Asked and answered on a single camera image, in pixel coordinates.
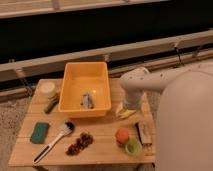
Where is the whiteboard eraser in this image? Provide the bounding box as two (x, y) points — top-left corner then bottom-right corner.
(136, 122), (152, 146)

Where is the green cucumber toy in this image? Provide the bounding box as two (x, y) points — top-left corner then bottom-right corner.
(44, 95), (59, 114)

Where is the white round container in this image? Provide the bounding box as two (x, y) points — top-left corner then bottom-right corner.
(40, 82), (56, 96)

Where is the yellow banana toy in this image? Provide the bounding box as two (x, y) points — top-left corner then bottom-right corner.
(115, 103), (135, 119)

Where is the wooden slatted table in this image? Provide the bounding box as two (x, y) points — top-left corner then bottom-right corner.
(8, 78), (157, 167)

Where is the yellow plastic bin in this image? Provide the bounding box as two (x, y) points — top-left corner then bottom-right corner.
(58, 62), (111, 118)

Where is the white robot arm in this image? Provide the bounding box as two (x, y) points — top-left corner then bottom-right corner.
(120, 62), (213, 171)

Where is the white handled dish brush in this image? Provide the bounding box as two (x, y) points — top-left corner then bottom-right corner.
(33, 122), (74, 163)

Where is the small grey object in bin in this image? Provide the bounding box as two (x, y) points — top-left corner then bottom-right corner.
(81, 93), (94, 109)

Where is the red orange plastic cup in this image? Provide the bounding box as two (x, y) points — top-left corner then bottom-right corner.
(115, 128), (129, 144)

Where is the brown grape bunch toy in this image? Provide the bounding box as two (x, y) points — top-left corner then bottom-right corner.
(66, 132), (94, 156)

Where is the teal green sponge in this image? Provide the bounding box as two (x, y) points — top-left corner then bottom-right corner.
(30, 122), (49, 144)

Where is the green plastic cup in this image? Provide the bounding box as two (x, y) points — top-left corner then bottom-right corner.
(125, 139), (142, 156)

